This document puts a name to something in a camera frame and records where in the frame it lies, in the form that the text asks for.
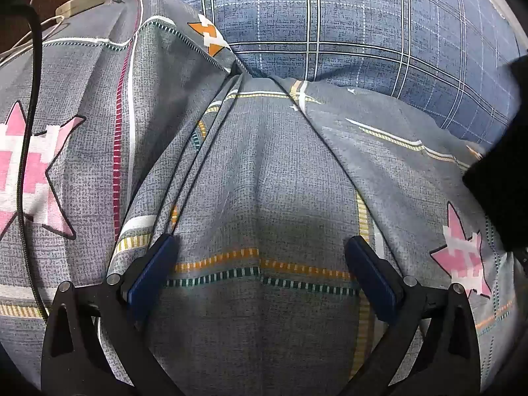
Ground black pants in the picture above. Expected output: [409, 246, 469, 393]
[462, 51, 528, 253]

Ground beige power strip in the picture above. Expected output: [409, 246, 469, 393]
[55, 0, 123, 20]

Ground black braided cable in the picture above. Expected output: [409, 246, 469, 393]
[10, 4, 51, 321]

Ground blue plaid pillow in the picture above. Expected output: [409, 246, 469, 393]
[126, 0, 524, 150]

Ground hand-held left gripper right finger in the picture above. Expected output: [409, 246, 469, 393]
[344, 235, 481, 396]

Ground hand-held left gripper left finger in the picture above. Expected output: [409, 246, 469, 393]
[40, 233, 182, 396]

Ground white charging cable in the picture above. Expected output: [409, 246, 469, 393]
[0, 12, 67, 67]

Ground grey star printed bed sheet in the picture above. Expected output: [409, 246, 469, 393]
[0, 0, 528, 396]

